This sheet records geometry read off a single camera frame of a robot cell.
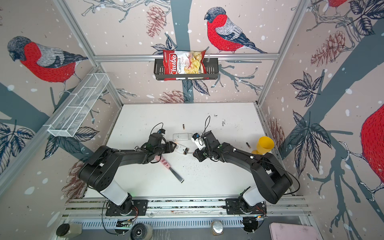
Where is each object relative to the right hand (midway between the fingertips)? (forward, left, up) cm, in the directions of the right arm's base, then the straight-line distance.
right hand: (193, 156), depth 87 cm
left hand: (+8, +13, -1) cm, 15 cm away
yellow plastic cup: (+4, -40, +7) cm, 41 cm away
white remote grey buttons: (+16, +9, -4) cm, 19 cm away
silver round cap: (-33, -12, +5) cm, 36 cm away
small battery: (+12, -36, -6) cm, 38 cm away
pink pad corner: (-33, -43, -4) cm, 54 cm away
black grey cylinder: (-38, +50, +7) cm, 63 cm away
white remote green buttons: (+6, +8, -3) cm, 11 cm away
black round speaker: (-36, +18, +7) cm, 41 cm away
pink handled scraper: (-3, +19, +3) cm, 19 cm away
